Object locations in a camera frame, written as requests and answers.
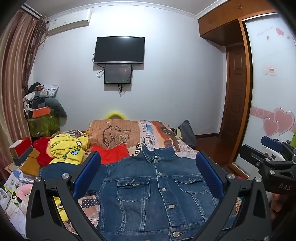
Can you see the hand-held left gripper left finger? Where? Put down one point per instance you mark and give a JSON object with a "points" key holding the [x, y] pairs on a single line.
{"points": [[89, 169]]}

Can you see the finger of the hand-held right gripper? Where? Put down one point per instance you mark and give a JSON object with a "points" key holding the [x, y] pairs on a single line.
{"points": [[271, 143], [254, 155]]}

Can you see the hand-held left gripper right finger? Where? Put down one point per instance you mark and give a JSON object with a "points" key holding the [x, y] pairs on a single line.
{"points": [[209, 171]]}

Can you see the blue denim jacket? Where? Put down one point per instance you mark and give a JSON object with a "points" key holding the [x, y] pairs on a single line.
{"points": [[138, 197]]}

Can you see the pile of clothes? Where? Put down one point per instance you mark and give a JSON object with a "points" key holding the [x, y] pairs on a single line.
{"points": [[38, 95]]}

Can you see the person's right hand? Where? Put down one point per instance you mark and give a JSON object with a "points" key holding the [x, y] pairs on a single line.
{"points": [[275, 205]]}

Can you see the green bottle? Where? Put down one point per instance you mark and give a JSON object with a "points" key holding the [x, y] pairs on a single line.
{"points": [[293, 140]]}

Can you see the red cloth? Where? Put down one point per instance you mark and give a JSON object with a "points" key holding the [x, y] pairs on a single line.
{"points": [[111, 155]]}

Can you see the yellow cartoon print garment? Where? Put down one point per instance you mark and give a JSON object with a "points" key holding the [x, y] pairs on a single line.
{"points": [[67, 148]]}

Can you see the brown bear print cushion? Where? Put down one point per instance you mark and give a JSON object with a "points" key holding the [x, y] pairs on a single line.
{"points": [[111, 132]]}

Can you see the red plush garment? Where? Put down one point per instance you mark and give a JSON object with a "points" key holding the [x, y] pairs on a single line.
{"points": [[42, 157]]}

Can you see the yellow cartoon toy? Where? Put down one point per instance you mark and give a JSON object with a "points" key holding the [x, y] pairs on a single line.
{"points": [[60, 208]]}

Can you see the brown cardboard box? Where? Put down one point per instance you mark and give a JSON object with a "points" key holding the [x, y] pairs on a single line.
{"points": [[31, 163]]}

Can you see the white heart print wardrobe door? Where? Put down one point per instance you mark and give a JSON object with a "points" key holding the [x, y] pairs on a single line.
{"points": [[270, 81]]}

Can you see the printed bed sheet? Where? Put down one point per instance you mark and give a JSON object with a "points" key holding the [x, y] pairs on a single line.
{"points": [[152, 136]]}

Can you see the pink plush toy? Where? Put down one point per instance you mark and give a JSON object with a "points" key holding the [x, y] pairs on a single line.
{"points": [[25, 191]]}

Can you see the red box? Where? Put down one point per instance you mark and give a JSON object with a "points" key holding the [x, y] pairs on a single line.
{"points": [[20, 146]]}

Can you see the orange box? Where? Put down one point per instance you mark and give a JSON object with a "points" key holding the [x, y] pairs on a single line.
{"points": [[41, 112]]}

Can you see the stack of books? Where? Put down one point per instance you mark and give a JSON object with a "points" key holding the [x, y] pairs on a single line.
{"points": [[13, 183]]}

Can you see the striped brown curtain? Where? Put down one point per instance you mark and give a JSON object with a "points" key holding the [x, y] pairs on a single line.
{"points": [[16, 69]]}

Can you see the wooden overhead cabinet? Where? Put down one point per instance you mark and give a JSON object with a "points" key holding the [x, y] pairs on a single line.
{"points": [[217, 20]]}

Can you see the white air conditioner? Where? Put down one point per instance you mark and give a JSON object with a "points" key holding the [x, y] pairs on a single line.
{"points": [[69, 22]]}

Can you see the small black wall monitor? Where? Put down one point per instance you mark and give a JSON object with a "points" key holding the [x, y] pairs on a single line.
{"points": [[118, 74]]}

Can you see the black wall television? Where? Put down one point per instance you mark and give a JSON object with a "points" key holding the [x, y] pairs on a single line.
{"points": [[119, 49]]}

